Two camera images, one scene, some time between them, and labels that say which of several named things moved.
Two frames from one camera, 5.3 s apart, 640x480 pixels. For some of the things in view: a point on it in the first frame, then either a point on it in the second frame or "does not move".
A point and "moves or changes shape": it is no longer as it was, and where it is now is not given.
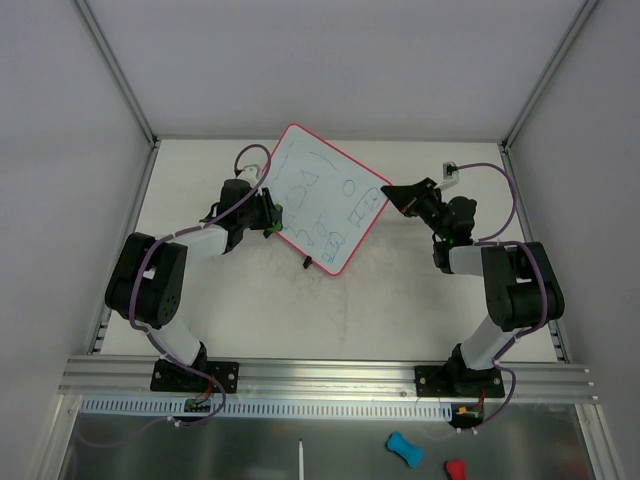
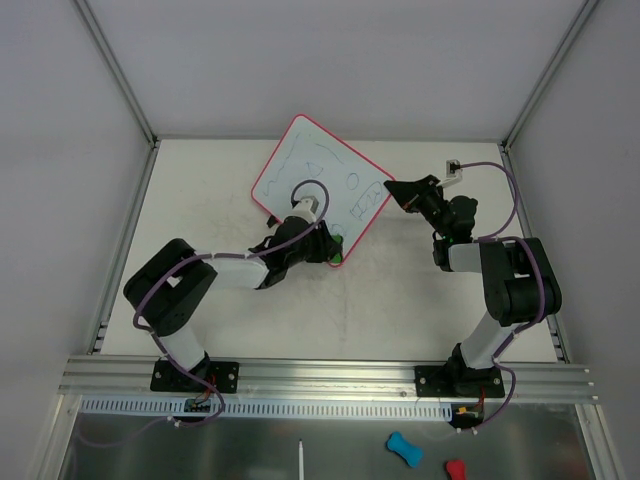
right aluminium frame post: (577, 23) does not move
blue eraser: (410, 453) does not move
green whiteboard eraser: (277, 226) moves or changes shape
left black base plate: (166, 377) does not move
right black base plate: (456, 381) does not move
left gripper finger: (261, 211) -> (327, 246)
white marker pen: (301, 459) does not move
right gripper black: (417, 201) does not move
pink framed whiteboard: (330, 203) moves or changes shape
